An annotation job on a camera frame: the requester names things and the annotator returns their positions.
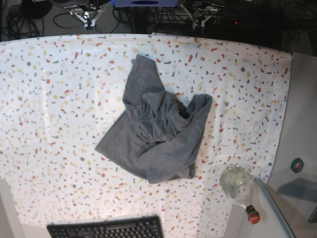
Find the grey metal bar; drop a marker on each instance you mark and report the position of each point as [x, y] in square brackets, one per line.
[272, 223]

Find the terrazzo patterned table cloth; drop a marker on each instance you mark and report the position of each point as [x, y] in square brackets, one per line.
[59, 96]

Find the clear round glass bottle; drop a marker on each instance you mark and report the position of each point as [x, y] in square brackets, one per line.
[238, 187]

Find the black computer keyboard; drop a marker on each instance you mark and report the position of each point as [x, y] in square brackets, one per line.
[145, 227]

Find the green tape roll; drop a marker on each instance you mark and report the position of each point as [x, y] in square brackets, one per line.
[297, 165]

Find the blue box with oval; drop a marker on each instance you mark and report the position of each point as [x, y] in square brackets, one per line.
[145, 3]

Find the grey t-shirt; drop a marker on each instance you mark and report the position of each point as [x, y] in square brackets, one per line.
[156, 138]

